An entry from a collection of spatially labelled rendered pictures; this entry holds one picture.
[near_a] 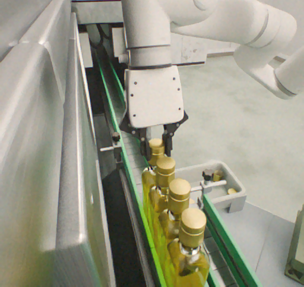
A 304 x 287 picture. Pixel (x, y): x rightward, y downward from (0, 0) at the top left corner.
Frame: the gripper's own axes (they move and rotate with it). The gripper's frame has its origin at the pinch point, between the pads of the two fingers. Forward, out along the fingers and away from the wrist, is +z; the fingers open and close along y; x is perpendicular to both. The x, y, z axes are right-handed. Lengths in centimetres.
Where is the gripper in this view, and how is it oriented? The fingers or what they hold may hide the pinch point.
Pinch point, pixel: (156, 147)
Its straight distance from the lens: 45.4
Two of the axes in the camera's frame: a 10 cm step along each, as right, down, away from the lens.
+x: -2.9, -3.1, 9.1
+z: 0.7, 9.3, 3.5
